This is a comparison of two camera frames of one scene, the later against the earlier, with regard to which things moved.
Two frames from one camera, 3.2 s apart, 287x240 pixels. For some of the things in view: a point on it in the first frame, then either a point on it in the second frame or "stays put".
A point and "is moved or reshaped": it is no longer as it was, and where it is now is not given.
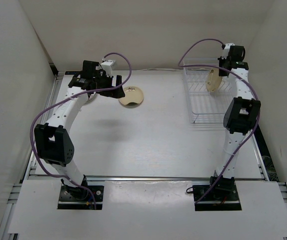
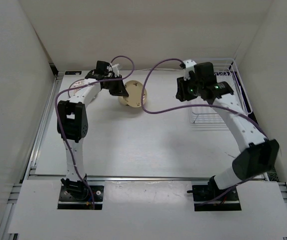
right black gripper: x=221 y=61 -> x=180 y=95
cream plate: x=213 y=79 is moved or reshaped
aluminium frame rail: x=168 y=177 stays put
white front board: x=150 y=208 stays put
